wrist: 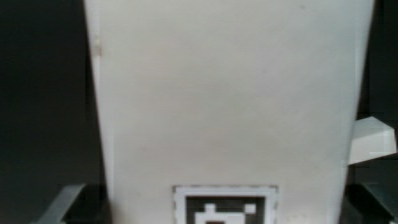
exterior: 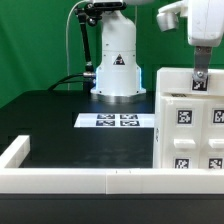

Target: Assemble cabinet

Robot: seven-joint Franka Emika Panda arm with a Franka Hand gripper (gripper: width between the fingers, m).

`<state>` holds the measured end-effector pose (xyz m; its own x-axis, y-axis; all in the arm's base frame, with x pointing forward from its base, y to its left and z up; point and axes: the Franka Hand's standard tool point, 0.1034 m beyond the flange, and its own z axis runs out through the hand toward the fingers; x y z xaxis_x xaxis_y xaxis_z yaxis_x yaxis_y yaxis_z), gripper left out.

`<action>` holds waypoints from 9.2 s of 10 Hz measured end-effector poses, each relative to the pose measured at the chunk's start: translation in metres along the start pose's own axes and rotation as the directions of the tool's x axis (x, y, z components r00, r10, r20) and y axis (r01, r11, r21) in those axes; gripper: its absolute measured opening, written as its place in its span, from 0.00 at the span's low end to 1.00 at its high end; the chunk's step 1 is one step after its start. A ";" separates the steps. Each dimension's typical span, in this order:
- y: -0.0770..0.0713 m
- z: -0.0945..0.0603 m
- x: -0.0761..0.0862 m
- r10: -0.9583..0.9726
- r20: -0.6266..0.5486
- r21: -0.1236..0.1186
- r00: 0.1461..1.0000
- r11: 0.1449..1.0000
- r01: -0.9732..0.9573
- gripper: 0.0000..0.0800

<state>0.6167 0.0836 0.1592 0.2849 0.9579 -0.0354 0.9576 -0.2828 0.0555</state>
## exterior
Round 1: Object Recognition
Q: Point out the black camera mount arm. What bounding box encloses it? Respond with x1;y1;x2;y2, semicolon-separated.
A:
75;3;101;77

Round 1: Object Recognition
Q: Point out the white cable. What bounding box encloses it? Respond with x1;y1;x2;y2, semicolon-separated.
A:
65;0;88;92

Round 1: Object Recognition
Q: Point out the white U-shaped fence wall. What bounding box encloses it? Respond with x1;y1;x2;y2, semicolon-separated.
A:
0;135;224;194

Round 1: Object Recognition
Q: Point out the black cable bundle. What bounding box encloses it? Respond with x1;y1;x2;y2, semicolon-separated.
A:
47;73;98;92

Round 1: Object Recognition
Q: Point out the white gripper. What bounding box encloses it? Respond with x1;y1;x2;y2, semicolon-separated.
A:
187;0;224;81

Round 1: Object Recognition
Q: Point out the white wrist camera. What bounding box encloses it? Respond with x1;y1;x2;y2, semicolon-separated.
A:
156;0;188;32

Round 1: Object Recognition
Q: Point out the white cabinet top block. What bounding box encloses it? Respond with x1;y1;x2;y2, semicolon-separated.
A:
156;67;224;96

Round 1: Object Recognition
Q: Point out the white cabinet body box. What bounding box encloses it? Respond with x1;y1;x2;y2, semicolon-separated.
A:
153;93;224;169

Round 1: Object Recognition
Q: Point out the white cabinet door panel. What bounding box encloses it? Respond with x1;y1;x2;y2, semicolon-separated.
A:
165;99;203;169
203;100;224;169

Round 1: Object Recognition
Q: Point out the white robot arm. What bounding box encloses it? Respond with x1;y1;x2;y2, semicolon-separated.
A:
89;0;224;102

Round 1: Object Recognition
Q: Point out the white marker base plate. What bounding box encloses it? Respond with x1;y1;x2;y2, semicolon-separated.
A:
74;113;154;128

